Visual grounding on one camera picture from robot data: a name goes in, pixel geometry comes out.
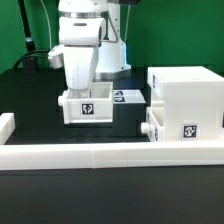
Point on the black pole with clamp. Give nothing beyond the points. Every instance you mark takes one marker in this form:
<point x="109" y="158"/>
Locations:
<point x="30" y="63"/>

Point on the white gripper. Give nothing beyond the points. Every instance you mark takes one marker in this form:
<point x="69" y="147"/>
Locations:
<point x="80" y="65"/>

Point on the white drawer cabinet housing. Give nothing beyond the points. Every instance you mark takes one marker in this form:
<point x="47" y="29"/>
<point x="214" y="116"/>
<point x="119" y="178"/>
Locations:
<point x="193" y="102"/>

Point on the white sheet with fiducial markers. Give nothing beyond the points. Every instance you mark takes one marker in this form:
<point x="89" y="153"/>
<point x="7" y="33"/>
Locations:
<point x="128" y="97"/>

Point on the white drawer box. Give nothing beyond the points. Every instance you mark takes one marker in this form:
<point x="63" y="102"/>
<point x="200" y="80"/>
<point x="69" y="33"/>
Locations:
<point x="94" y="106"/>
<point x="153" y="127"/>

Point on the white front drawer box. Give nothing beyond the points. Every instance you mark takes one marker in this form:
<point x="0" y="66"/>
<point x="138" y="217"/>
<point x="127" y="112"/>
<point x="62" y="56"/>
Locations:
<point x="153" y="127"/>

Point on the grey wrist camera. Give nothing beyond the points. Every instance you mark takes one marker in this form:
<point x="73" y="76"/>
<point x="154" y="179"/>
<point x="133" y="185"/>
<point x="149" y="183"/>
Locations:
<point x="55" y="57"/>

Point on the white U-shaped border frame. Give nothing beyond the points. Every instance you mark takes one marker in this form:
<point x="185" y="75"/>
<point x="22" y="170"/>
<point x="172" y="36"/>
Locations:
<point x="109" y="155"/>

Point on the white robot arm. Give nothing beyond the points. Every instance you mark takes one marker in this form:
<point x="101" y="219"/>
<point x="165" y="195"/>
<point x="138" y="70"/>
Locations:
<point x="89" y="33"/>

